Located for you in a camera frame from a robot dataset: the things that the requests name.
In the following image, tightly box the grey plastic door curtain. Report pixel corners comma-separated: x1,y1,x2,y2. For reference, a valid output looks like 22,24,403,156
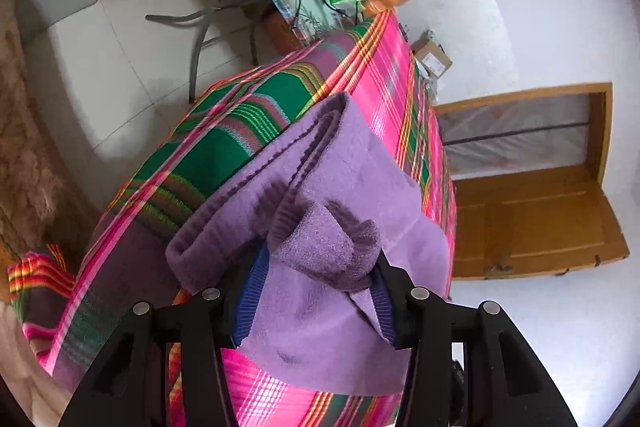
438,94,589,180

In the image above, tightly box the purple knit sweater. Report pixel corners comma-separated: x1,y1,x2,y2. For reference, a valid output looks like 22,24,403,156
166,92,450,395

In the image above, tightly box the brown cardboard parcel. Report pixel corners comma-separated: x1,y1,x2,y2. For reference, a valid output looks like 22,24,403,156
411,29,452,79

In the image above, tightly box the wooden door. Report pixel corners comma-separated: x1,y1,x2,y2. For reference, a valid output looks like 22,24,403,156
436,82,629,280

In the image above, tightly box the pink green plaid tablecloth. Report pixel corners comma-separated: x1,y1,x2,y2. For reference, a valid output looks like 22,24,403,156
1,13,457,426

